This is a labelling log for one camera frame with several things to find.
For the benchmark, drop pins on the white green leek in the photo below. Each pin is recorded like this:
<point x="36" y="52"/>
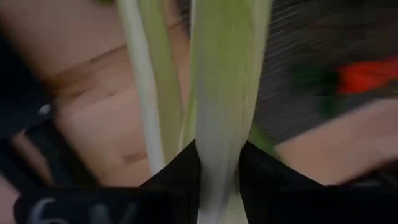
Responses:
<point x="224" y="93"/>

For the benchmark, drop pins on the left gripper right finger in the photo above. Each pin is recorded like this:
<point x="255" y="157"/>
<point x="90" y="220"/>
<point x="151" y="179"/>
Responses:
<point x="264" y="180"/>

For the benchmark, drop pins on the black table frame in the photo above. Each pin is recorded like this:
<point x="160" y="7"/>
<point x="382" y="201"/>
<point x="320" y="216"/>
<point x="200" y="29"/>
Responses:
<point x="18" y="109"/>

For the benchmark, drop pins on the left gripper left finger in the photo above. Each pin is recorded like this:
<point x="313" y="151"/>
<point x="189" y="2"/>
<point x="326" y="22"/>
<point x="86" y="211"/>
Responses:
<point x="180" y="180"/>

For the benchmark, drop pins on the orange carrot with greens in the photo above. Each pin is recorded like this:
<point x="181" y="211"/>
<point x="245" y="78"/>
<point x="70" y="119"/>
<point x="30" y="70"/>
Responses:
<point x="367" y="76"/>

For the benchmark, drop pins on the grey woven placemat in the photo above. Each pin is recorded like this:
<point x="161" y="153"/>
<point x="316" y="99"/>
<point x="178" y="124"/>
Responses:
<point x="295" y="46"/>

